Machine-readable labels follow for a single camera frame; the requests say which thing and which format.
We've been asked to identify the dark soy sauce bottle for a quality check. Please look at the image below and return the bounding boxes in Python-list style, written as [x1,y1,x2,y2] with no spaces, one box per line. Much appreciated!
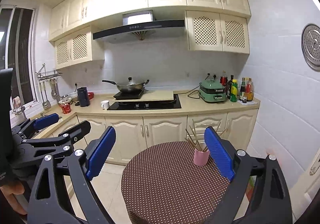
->
[227,75,234,99]

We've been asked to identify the red label sauce bottle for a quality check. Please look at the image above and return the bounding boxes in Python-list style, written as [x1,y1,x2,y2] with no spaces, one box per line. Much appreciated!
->
[220,71,228,87]

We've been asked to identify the red container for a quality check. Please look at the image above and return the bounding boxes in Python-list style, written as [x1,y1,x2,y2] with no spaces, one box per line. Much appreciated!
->
[59,99,72,114]

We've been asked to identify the cream lower kitchen cabinets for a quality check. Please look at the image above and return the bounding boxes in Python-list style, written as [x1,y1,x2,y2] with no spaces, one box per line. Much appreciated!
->
[32,108,259,197]

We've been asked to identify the green bottle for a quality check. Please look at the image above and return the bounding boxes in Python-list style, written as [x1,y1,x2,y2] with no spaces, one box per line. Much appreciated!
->
[230,79,238,102]

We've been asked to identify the range hood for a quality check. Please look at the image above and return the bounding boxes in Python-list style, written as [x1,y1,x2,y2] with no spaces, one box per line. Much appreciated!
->
[93,11,185,44]

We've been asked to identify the green electric cooker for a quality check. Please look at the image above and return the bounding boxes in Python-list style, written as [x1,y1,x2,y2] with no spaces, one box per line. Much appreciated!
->
[199,79,227,103]

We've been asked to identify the steel steamer plate on wall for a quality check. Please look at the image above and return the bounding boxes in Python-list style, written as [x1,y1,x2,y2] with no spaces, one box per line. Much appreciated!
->
[301,23,320,72]

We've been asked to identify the person's left hand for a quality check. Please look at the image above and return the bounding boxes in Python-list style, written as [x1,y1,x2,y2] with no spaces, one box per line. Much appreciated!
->
[1,181,27,215]

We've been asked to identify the black gas stove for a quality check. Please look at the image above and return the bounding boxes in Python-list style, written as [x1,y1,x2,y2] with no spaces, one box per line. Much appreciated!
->
[108,89,182,111]

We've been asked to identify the orange sauce bottle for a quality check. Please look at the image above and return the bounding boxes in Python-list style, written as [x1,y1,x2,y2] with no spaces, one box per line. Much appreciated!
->
[245,78,254,102]

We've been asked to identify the cream upper cabinets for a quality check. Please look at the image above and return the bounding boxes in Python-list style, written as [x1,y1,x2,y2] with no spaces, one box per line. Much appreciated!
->
[49,0,251,69]

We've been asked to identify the black kettle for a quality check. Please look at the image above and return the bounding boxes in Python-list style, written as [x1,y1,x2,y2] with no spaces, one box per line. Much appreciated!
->
[77,87,90,107]

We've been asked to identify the brown polka dot tablecloth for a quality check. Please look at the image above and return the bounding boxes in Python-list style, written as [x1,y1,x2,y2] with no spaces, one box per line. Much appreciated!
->
[121,142,230,223]

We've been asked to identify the pink cylindrical cup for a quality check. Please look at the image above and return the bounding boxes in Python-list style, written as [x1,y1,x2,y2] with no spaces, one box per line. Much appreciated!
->
[193,149,210,167]

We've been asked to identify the hanging utensil rack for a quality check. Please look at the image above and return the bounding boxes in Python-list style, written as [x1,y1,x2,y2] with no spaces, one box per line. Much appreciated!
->
[35,63,62,110]

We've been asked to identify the white mug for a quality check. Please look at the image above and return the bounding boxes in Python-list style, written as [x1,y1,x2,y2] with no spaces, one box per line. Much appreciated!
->
[100,100,110,110]

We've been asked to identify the beige cutting board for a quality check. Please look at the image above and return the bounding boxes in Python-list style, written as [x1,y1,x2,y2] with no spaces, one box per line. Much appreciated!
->
[115,90,174,102]

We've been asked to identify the wok with lid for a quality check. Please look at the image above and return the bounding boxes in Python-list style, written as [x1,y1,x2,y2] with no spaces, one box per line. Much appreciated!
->
[102,77,149,92]

